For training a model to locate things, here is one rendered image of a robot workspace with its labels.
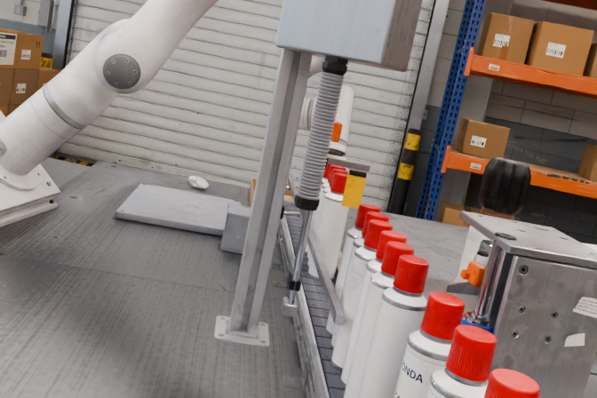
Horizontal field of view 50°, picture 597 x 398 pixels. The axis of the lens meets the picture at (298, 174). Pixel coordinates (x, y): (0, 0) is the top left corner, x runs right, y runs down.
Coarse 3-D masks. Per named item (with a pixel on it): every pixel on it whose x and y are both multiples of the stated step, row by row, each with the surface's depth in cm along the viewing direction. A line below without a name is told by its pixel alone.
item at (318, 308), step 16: (288, 208) 179; (288, 224) 161; (304, 256) 135; (304, 272) 125; (336, 272) 129; (304, 288) 115; (320, 288) 117; (320, 304) 109; (320, 320) 102; (320, 336) 96; (320, 352) 90; (336, 384) 81
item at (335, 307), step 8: (296, 192) 161; (296, 208) 148; (312, 232) 123; (312, 240) 117; (312, 248) 113; (312, 256) 111; (320, 256) 108; (320, 264) 103; (320, 272) 100; (328, 272) 100; (320, 280) 99; (328, 280) 96; (328, 288) 92; (328, 296) 90; (336, 296) 90; (328, 304) 89; (336, 304) 86; (336, 312) 83; (336, 320) 83
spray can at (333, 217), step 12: (336, 180) 120; (336, 192) 120; (324, 204) 120; (336, 204) 119; (324, 216) 120; (336, 216) 119; (324, 228) 120; (336, 228) 120; (324, 240) 120; (336, 240) 120; (324, 252) 120; (336, 252) 121; (312, 264) 122; (336, 264) 122; (312, 276) 122
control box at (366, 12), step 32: (288, 0) 89; (320, 0) 87; (352, 0) 84; (384, 0) 82; (416, 0) 87; (288, 32) 89; (320, 32) 87; (352, 32) 84; (384, 32) 82; (384, 64) 83
